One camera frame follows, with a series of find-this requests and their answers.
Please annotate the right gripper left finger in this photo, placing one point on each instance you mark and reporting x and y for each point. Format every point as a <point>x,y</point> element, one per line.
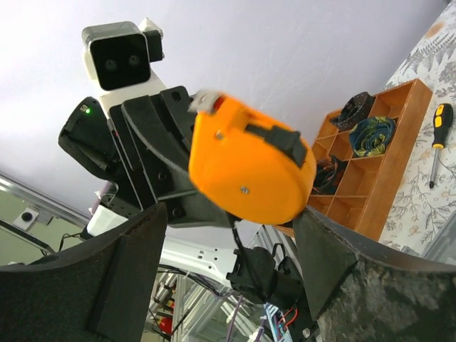
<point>98,290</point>

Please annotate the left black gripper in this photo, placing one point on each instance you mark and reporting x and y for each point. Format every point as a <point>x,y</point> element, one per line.
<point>142,147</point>

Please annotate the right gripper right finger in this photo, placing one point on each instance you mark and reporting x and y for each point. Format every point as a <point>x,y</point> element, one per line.
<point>361,290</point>

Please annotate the orange tape measure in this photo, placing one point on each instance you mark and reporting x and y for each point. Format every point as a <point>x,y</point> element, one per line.
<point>249,164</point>

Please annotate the yellow black screwdriver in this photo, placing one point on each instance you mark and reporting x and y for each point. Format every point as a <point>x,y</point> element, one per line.
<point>442,122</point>

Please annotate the black orange rolled belt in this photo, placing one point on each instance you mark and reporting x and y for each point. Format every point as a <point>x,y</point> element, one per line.
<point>329,173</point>

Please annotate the orange wooden divided tray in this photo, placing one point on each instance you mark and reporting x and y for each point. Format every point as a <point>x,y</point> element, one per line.
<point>365,194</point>

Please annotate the aluminium front rail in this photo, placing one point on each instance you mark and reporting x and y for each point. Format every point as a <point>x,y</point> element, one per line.
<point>39,209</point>

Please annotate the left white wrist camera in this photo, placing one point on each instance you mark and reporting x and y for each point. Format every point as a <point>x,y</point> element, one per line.
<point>118,58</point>

